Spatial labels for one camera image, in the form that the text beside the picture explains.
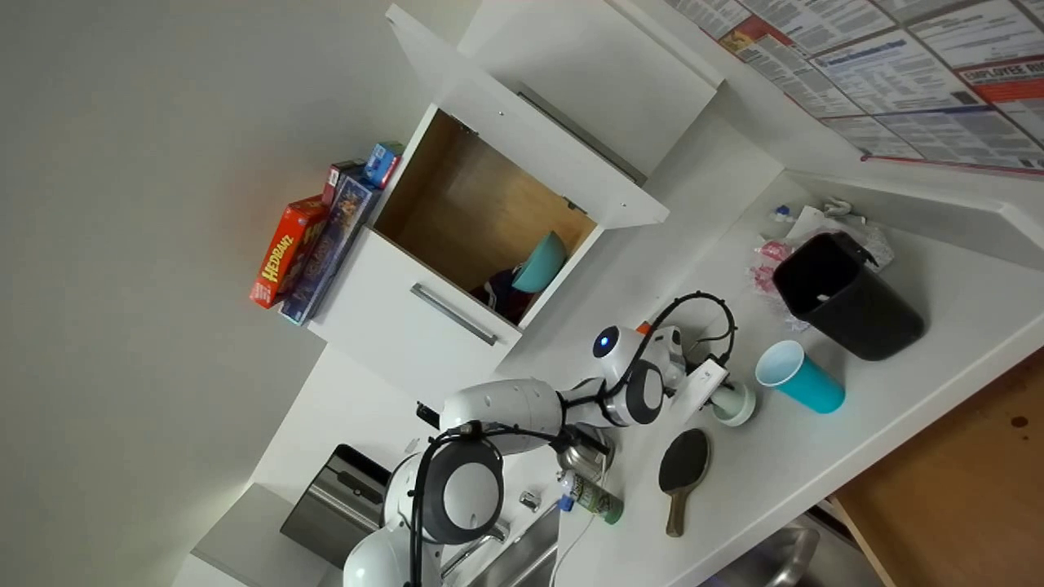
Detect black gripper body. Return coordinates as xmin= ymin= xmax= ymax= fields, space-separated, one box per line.
xmin=688 ymin=378 xmax=731 ymax=424

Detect small white round object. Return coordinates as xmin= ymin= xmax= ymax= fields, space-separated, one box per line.
xmin=711 ymin=383 xmax=760 ymax=430

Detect wooden drawer white front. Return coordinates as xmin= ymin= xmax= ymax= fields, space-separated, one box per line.
xmin=836 ymin=347 xmax=1044 ymax=587

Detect black ping pong paddle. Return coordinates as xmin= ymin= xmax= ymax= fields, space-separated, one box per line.
xmin=656 ymin=428 xmax=711 ymax=541

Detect teal plastic cup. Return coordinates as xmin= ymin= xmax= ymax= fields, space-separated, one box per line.
xmin=754 ymin=337 xmax=847 ymax=419

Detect black plastic container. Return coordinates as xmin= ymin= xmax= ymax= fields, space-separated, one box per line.
xmin=769 ymin=233 xmax=926 ymax=362

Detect steel round basin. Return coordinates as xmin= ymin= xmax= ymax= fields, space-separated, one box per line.
xmin=695 ymin=514 xmax=862 ymax=587

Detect clear plastic bag pink items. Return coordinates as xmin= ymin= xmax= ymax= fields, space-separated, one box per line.
xmin=748 ymin=195 xmax=894 ymax=298

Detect teal bowl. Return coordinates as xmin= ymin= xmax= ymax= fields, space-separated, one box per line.
xmin=510 ymin=228 xmax=571 ymax=298

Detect open white cabinet door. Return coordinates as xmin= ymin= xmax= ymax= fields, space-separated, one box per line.
xmin=386 ymin=5 xmax=669 ymax=233

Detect steel paper towel dispenser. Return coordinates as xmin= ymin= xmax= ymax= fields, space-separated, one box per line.
xmin=276 ymin=440 xmax=398 ymax=570

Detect small blue box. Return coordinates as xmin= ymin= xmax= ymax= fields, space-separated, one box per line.
xmin=361 ymin=144 xmax=405 ymax=189

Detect blue cardboard box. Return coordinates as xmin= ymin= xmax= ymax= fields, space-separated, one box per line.
xmin=276 ymin=162 xmax=386 ymax=328

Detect red cardboard box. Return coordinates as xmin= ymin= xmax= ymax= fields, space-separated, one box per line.
xmin=248 ymin=195 xmax=328 ymax=314

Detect white wrist camera block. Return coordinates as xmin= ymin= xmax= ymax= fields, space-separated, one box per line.
xmin=664 ymin=359 xmax=731 ymax=430

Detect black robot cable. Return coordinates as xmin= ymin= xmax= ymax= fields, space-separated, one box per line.
xmin=638 ymin=286 xmax=740 ymax=375

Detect large printed wall poster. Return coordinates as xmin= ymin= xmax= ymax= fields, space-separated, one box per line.
xmin=662 ymin=0 xmax=1044 ymax=177

